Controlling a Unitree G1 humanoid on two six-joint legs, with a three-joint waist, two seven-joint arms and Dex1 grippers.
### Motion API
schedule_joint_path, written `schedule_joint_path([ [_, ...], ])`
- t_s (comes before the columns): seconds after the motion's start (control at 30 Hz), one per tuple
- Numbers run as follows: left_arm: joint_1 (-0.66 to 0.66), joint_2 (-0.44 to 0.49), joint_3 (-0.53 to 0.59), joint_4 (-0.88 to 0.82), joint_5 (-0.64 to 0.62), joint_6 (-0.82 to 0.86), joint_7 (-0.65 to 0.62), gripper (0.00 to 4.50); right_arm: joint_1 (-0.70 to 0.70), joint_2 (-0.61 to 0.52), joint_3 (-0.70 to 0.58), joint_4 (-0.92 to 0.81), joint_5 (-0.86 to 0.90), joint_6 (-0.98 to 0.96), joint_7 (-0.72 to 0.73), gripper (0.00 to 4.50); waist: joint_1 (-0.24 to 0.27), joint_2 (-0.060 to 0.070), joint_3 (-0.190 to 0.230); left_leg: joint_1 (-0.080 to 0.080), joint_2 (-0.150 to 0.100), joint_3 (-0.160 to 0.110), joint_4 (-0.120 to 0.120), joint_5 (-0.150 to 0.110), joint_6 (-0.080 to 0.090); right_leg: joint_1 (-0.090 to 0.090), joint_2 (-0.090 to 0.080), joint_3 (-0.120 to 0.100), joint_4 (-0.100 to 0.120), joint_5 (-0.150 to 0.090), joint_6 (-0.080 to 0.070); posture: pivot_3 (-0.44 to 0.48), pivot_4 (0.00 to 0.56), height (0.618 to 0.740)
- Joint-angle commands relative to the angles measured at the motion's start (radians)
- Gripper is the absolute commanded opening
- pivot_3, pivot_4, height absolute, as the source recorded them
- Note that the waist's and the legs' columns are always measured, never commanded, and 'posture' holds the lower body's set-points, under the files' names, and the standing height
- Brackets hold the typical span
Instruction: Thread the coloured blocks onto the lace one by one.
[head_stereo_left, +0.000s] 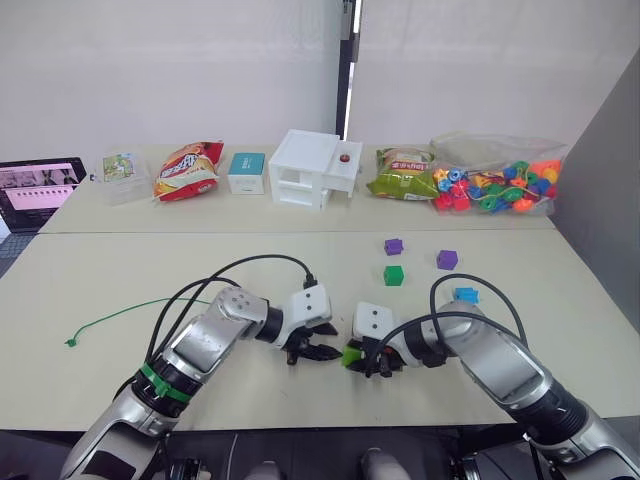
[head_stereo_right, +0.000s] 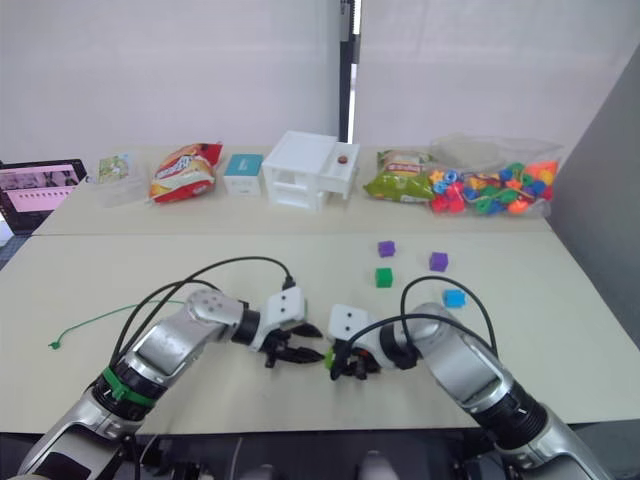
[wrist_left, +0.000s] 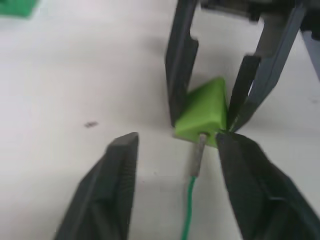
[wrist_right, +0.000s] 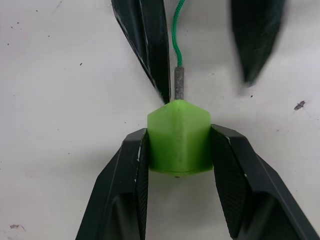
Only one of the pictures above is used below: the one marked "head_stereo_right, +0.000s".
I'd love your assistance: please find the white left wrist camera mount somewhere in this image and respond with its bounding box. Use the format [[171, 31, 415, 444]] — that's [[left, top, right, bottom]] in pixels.
[[249, 287, 308, 352]]

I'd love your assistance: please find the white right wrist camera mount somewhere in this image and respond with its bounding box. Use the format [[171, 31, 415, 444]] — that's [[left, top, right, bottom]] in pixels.
[[326, 303, 387, 367]]

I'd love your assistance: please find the red chip bag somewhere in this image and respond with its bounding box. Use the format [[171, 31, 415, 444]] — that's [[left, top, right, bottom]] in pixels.
[[148, 142, 225, 205]]

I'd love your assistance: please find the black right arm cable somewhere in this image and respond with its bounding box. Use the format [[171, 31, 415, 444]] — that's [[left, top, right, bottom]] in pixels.
[[347, 275, 499, 369]]

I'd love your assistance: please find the clear bag of coloured beads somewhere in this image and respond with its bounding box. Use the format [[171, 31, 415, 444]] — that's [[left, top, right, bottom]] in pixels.
[[428, 132, 567, 219]]

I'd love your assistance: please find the clear bag with printed card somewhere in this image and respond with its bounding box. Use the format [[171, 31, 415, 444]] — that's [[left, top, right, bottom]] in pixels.
[[87, 152, 151, 209]]

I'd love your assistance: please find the white drawer cabinet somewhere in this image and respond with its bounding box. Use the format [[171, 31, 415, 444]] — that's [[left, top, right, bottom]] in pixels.
[[261, 130, 362, 208]]

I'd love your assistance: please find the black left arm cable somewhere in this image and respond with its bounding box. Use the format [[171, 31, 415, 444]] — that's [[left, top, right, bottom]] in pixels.
[[113, 256, 296, 369]]

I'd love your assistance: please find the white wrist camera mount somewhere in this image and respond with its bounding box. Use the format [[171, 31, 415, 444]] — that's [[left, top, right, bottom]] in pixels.
[[326, 303, 387, 367], [249, 287, 308, 352]]

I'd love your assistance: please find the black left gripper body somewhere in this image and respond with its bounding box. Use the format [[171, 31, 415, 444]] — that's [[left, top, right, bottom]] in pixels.
[[263, 327, 302, 370]]

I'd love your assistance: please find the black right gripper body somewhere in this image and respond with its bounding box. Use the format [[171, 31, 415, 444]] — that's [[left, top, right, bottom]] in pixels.
[[333, 339, 383, 376]]

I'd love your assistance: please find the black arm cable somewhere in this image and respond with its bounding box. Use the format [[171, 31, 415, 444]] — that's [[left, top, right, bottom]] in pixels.
[[347, 275, 499, 369], [113, 256, 296, 369]]

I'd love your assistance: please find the thin green lace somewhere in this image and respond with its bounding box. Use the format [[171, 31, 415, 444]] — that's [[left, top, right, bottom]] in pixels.
[[47, 299, 187, 350]]

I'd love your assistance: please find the white and teal box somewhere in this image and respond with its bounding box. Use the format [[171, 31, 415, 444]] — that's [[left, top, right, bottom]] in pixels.
[[222, 153, 265, 198]]

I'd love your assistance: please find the black vertical window post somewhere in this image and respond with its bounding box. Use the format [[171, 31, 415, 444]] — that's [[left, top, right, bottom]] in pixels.
[[337, 0, 363, 144]]

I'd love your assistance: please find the green snack bag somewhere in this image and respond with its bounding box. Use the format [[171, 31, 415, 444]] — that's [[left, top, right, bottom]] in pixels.
[[362, 148, 437, 205]]

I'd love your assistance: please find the black tablet with pink screen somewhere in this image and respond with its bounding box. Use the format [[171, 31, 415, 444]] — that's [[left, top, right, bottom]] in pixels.
[[0, 158, 89, 234]]

